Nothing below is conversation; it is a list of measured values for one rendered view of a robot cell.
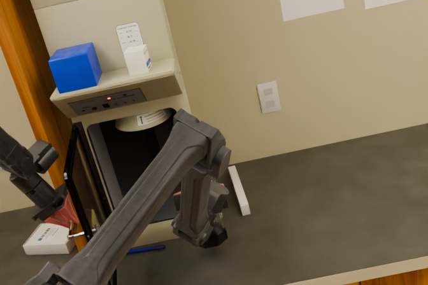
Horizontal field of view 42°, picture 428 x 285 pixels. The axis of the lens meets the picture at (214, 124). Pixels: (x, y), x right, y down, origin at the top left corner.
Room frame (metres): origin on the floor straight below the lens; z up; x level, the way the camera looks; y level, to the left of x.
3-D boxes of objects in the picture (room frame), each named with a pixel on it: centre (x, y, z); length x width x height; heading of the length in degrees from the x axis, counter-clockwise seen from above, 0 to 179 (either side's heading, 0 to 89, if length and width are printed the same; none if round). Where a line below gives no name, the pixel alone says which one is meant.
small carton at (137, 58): (1.40, 0.15, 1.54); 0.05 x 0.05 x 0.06; 80
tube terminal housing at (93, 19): (1.59, 0.22, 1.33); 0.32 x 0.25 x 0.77; 88
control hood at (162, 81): (1.41, 0.23, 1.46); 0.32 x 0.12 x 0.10; 88
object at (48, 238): (1.60, 0.60, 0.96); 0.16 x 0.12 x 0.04; 72
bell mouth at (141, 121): (1.56, 0.20, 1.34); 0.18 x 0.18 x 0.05
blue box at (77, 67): (1.41, 0.31, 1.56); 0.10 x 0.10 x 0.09; 88
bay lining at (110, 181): (1.59, 0.22, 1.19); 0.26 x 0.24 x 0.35; 88
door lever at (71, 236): (1.23, 0.39, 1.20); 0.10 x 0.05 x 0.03; 4
